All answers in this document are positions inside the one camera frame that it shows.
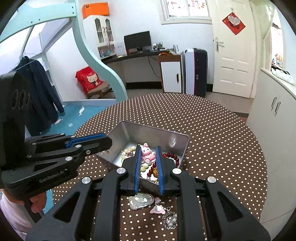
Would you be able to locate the cream bead bracelet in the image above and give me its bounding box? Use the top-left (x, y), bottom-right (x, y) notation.
top-left (120, 145), bottom-right (150, 173)

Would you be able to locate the dark desk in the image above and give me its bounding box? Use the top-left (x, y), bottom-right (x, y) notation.
top-left (102, 50), bottom-right (172, 90)

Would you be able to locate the silver pearl keychain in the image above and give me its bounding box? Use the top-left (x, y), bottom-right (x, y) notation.
top-left (162, 207), bottom-right (178, 230)

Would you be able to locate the brown polka dot tablecloth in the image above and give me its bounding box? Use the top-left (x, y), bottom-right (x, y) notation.
top-left (52, 93), bottom-right (268, 241)

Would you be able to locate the grey metal tin box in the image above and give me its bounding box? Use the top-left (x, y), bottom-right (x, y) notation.
top-left (97, 121), bottom-right (189, 193)

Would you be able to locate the white glass door cabinet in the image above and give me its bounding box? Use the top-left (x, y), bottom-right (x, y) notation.
top-left (83, 15), bottom-right (115, 59)

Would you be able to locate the white panel door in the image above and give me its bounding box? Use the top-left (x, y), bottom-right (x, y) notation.
top-left (209, 1), bottom-right (256, 98)

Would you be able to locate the pale jade pendant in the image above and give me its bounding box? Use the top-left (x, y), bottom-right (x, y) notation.
top-left (128, 193), bottom-right (154, 210)

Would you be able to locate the small white cabinet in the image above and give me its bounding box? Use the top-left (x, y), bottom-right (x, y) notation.
top-left (158, 54), bottom-right (183, 93)

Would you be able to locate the white pink lock charm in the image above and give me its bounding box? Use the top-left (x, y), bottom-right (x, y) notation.
top-left (149, 197), bottom-right (166, 215)

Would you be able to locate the red heart door decoration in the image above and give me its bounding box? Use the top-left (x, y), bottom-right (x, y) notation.
top-left (222, 12), bottom-right (245, 35)

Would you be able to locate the blue candy print bedsheet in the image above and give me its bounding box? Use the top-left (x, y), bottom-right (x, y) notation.
top-left (41, 104), bottom-right (107, 213)

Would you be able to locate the white cupboard unit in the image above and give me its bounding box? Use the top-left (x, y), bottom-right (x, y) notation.
top-left (246, 67), bottom-right (296, 224)

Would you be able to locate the teal curved bed frame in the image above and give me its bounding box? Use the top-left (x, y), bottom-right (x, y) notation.
top-left (0, 0), bottom-right (129, 102)

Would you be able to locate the dark red bead bracelet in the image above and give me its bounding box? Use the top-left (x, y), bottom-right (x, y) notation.
top-left (146, 152), bottom-right (181, 178)

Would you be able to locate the left hand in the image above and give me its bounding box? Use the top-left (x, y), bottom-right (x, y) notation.
top-left (30, 192), bottom-right (47, 213)

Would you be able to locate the orange box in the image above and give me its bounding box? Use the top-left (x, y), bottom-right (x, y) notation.
top-left (82, 3), bottom-right (109, 19)

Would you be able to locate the red cartoon bag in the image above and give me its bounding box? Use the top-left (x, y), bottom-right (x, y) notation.
top-left (75, 66), bottom-right (103, 94)

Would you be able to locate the black computer monitor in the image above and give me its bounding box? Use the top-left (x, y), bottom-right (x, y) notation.
top-left (124, 31), bottom-right (152, 50)

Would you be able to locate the wooden stool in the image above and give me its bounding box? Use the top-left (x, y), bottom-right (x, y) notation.
top-left (86, 81), bottom-right (113, 99)

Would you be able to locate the dark hanging jacket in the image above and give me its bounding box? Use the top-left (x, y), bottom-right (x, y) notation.
top-left (14, 56), bottom-right (64, 136)

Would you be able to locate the pink bunny charm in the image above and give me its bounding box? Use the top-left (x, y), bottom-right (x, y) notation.
top-left (140, 143), bottom-right (156, 165)

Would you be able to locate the white and black suitcase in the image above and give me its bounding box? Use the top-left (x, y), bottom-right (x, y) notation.
top-left (184, 48), bottom-right (208, 97)

